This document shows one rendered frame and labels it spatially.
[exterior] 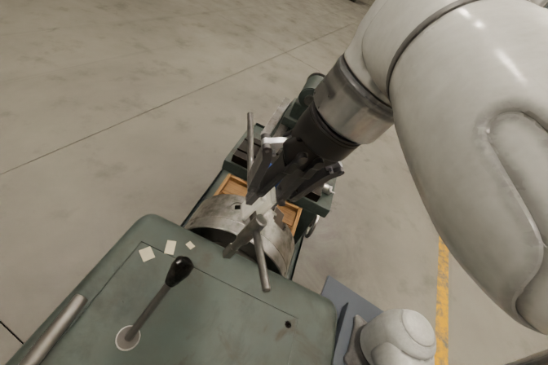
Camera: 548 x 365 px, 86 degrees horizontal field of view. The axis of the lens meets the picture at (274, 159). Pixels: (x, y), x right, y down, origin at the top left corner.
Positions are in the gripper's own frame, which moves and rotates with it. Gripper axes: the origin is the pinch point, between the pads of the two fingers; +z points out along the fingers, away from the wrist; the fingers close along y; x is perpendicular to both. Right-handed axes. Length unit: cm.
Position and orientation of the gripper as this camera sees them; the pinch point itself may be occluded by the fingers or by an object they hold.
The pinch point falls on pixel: (258, 203)
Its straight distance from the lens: 47.1
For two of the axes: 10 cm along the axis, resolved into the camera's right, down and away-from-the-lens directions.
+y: -8.6, -2.6, -4.4
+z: -5.0, 5.8, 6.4
